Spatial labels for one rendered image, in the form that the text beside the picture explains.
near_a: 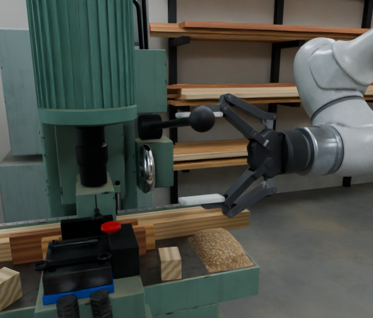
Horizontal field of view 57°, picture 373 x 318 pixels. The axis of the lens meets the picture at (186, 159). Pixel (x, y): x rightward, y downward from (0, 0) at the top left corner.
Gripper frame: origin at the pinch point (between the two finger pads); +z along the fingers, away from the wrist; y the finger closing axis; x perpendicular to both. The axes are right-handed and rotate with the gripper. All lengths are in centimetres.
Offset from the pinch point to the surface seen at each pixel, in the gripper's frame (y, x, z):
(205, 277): -21.6, -2.7, -3.6
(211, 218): -15.8, -17.5, -10.5
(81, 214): -10.5, -12.6, 16.8
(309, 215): -82, -203, -172
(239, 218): -16.6, -17.7, -17.3
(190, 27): 71, -189, -61
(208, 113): 6.8, 9.8, -0.4
